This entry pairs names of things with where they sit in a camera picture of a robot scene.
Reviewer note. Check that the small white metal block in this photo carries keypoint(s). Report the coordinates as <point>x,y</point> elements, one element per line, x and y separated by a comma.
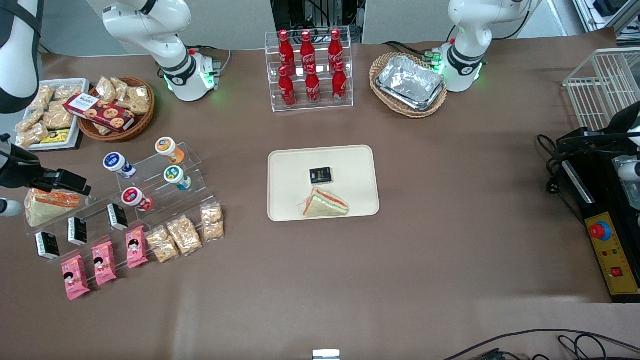
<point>326,354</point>

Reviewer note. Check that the green cap gum bottle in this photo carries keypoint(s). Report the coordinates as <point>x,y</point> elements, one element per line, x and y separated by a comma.
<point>176,177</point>

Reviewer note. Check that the clear acrylic snack step stand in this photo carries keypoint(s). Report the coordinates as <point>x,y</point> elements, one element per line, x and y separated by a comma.
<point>95,212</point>

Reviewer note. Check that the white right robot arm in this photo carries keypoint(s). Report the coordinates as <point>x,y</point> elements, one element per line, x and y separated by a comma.
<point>145,22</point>

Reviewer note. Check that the clear acrylic gum step stand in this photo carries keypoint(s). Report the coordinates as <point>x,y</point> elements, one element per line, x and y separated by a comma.
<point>197,172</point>

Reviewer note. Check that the red emergency stop button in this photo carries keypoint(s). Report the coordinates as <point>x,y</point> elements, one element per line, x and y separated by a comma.
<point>600,230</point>

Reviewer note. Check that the yellow snack pack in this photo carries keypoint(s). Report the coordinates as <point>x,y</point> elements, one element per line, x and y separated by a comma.
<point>55,136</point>

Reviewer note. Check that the white rectangular snack tray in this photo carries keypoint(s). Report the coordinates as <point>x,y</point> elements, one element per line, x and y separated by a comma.
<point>82,87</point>

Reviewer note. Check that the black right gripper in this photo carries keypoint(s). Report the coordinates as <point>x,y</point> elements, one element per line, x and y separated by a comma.
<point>19,172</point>

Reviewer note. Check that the red cola bottle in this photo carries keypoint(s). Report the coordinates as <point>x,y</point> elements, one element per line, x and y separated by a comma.
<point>286,50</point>
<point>313,87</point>
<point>335,47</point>
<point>339,85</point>
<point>307,50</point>
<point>287,90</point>

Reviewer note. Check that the red cookie box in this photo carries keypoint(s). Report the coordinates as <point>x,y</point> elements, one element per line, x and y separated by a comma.
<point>100,112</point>

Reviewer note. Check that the blue cap gum bottle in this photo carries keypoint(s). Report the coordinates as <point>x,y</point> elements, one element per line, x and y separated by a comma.
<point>117,163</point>

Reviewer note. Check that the clear acrylic bottle rack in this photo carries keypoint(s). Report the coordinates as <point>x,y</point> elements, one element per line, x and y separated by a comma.
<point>322,107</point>

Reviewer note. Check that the cream plastic tray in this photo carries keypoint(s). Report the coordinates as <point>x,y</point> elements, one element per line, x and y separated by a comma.
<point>350,170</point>

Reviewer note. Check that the aluminium foil tray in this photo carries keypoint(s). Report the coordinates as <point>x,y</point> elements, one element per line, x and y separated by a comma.
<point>410,81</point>

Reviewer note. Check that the brown wicker basket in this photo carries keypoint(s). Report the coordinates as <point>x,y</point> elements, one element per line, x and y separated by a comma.
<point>142,125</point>

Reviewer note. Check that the light wicker basket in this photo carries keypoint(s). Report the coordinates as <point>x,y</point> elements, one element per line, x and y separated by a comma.
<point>382,62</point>

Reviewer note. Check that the small black box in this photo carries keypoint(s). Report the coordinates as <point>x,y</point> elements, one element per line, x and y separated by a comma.
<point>77,231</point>
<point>118,217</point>
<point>47,245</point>
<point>320,175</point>

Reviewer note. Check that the black control box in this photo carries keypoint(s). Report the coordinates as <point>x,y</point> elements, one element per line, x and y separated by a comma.
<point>597,200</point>

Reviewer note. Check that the orange cap gum bottle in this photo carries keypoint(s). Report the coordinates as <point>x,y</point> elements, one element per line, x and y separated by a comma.
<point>167,147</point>

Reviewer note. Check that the red cap gum bottle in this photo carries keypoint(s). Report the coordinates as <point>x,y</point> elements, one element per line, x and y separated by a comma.
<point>134,197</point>

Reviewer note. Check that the clear bag of snacks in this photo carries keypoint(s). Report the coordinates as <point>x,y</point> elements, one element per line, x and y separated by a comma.
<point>58,118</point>
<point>106,89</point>
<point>29,120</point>
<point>33,135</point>
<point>67,92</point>
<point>120,86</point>
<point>41,97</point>
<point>139,100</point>

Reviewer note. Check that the pink snack pack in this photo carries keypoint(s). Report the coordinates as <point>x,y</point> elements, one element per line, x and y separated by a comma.
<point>136,247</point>
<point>75,277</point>
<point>104,263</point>

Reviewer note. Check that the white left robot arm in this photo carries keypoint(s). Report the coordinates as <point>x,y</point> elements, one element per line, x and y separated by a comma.
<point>470,30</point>

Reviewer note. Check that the clear bag of crackers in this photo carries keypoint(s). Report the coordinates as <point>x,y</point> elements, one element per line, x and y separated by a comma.
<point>184,234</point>
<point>212,222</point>
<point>162,245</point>

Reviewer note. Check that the wrapped triangle sandwich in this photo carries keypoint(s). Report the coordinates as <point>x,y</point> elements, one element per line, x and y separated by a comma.
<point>322,206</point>
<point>47,207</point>

